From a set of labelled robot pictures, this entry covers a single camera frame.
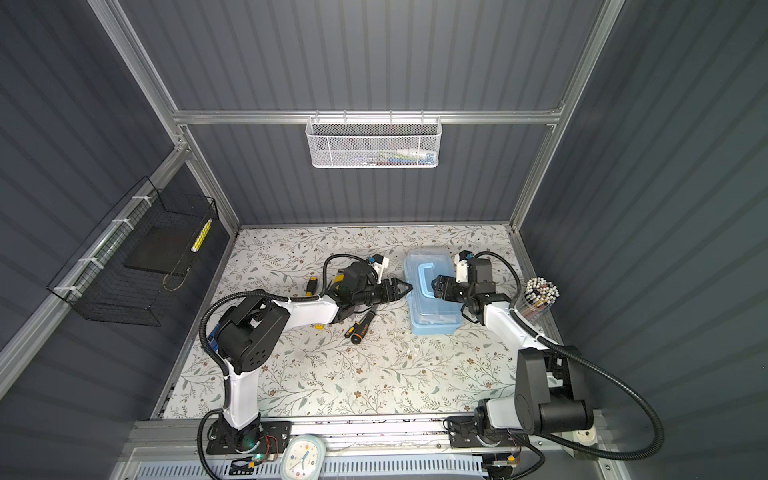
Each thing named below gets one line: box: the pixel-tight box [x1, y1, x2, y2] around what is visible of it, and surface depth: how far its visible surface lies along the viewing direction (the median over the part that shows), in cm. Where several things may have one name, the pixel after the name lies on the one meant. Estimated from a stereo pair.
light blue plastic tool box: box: [404, 247, 463, 335], surface depth 89 cm
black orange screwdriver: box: [350, 311, 376, 345], surface depth 92 cm
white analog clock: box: [280, 434, 327, 480], surface depth 70 cm
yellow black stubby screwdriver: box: [306, 276, 318, 297], surface depth 104 cm
